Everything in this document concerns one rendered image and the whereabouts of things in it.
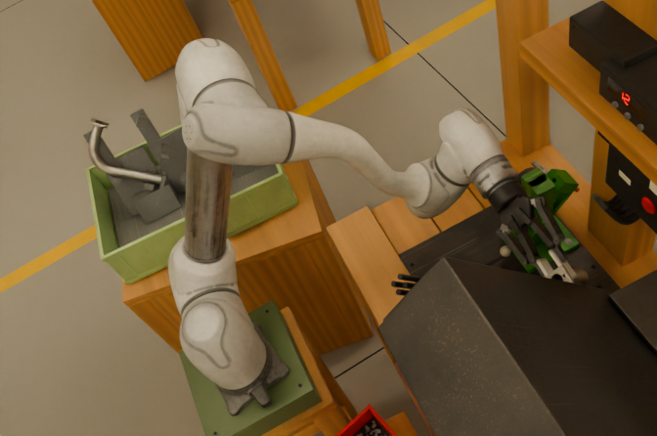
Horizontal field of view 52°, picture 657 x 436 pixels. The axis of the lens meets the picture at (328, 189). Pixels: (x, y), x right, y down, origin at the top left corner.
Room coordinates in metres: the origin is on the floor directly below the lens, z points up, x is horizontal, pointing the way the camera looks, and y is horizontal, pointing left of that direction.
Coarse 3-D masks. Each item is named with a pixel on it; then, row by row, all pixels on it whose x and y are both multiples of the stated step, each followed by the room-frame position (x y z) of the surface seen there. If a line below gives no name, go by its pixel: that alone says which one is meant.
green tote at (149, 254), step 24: (144, 144) 1.78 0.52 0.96; (96, 168) 1.77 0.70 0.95; (96, 192) 1.68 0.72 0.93; (240, 192) 1.39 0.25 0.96; (264, 192) 1.39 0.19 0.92; (288, 192) 1.39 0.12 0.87; (96, 216) 1.54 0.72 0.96; (240, 216) 1.38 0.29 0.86; (264, 216) 1.38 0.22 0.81; (144, 240) 1.37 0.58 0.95; (168, 240) 1.38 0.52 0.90; (120, 264) 1.37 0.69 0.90; (144, 264) 1.37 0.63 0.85
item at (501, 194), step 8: (504, 184) 0.79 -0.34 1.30; (512, 184) 0.79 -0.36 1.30; (496, 192) 0.79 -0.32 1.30; (504, 192) 0.78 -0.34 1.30; (512, 192) 0.77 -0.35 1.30; (520, 192) 0.77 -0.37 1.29; (496, 200) 0.78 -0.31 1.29; (504, 200) 0.76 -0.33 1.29; (512, 200) 0.76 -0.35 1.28; (520, 200) 0.75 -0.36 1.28; (528, 200) 0.74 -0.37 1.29; (496, 208) 0.77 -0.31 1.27; (504, 208) 0.77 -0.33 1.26; (512, 208) 0.75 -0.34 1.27; (528, 208) 0.73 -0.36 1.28; (504, 216) 0.75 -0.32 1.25; (504, 224) 0.74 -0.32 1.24; (520, 224) 0.72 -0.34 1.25
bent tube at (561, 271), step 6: (558, 270) 0.59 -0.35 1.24; (564, 270) 0.59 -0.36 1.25; (576, 270) 0.60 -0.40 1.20; (582, 270) 0.60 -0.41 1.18; (546, 276) 0.60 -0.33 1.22; (552, 276) 0.60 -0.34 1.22; (558, 276) 0.60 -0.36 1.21; (564, 276) 0.58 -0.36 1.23; (570, 276) 0.57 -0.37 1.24; (582, 276) 0.59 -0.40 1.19; (588, 276) 0.60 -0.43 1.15; (570, 282) 0.56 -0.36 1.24; (576, 282) 0.58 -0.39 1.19; (582, 282) 0.59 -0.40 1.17
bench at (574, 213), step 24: (504, 144) 1.21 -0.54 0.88; (552, 168) 1.06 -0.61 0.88; (576, 192) 0.96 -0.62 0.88; (384, 216) 1.15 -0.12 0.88; (408, 216) 1.11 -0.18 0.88; (456, 216) 1.05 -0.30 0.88; (576, 216) 0.89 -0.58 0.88; (408, 240) 1.04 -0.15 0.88; (600, 264) 0.74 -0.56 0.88; (648, 264) 0.69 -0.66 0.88
